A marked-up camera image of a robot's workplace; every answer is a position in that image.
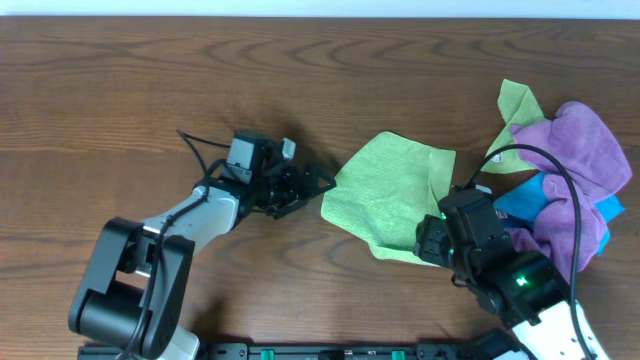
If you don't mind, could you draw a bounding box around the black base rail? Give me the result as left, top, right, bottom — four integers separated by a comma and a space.
161, 330, 535, 360

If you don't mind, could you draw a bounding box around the light green cloth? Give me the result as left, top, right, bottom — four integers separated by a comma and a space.
321, 131, 456, 265

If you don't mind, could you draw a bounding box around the purple cloth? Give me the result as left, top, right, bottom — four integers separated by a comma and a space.
512, 101, 632, 279

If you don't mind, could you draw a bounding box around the olive green cloth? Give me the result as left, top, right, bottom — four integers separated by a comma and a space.
482, 79, 545, 175

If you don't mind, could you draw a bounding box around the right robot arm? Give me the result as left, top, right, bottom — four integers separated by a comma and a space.
414, 189, 607, 359

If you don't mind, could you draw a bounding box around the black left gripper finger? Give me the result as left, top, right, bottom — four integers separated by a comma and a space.
303, 163, 337, 198
267, 194, 310, 220

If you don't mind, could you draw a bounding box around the blue cloth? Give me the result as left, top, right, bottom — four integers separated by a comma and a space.
494, 173, 624, 261

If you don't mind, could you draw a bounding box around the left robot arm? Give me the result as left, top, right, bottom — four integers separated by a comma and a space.
68, 145, 336, 359

